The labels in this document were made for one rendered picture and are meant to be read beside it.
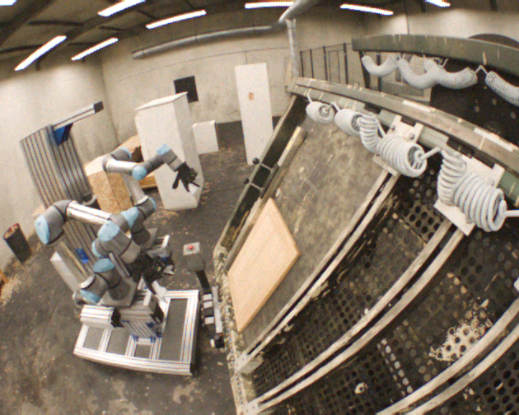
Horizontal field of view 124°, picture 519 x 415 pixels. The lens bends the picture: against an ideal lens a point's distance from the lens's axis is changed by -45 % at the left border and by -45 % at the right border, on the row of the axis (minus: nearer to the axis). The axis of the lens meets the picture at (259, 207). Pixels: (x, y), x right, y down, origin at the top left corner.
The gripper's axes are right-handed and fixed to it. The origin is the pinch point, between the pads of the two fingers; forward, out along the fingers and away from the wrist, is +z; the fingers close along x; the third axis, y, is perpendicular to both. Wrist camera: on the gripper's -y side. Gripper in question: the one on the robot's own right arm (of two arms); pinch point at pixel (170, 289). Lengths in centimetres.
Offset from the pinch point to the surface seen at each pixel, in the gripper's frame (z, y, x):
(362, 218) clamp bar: 3, 73, -10
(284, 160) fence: 4, 58, 55
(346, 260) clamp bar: 9, 63, -14
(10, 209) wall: -192, -475, 245
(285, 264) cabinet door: 22.7, 39.6, 9.4
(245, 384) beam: 48, 1, -27
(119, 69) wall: -354, -301, 861
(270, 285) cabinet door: 28.9, 28.6, 8.4
